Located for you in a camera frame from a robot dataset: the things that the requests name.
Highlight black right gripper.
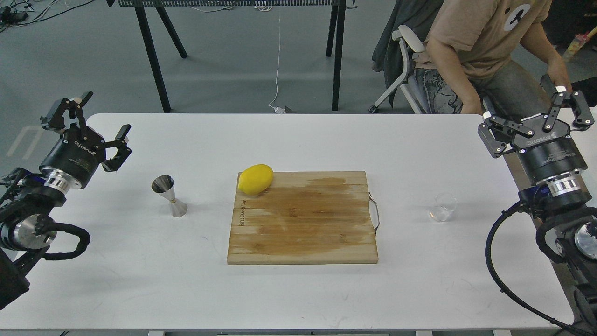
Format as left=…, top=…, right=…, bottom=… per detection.
left=478, top=75, right=595, bottom=185

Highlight black metal frame table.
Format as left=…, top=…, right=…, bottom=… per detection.
left=106, top=0, right=353, bottom=113

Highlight cables on floor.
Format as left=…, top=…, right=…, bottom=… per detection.
left=0, top=0, right=96, bottom=33

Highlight small clear glass beaker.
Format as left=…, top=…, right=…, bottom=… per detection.
left=429, top=193, right=458, bottom=223

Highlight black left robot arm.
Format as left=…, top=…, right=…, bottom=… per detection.
left=0, top=91, right=132, bottom=308

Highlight white hanging cable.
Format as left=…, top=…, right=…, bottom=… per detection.
left=268, top=7, right=286, bottom=114

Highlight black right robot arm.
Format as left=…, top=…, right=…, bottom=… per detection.
left=478, top=75, right=597, bottom=336

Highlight steel double jigger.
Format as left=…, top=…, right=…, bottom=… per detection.
left=151, top=175, right=188, bottom=217

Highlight white office chair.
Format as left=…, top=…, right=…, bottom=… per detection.
left=368, top=25, right=430, bottom=113

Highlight person in tan shirt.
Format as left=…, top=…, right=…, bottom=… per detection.
left=415, top=0, right=573, bottom=122

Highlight wooden cutting board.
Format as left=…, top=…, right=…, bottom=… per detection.
left=227, top=171, right=379, bottom=265

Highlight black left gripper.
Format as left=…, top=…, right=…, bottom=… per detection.
left=39, top=90, right=132, bottom=189

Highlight yellow lemon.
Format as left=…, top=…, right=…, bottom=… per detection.
left=237, top=164, right=274, bottom=196

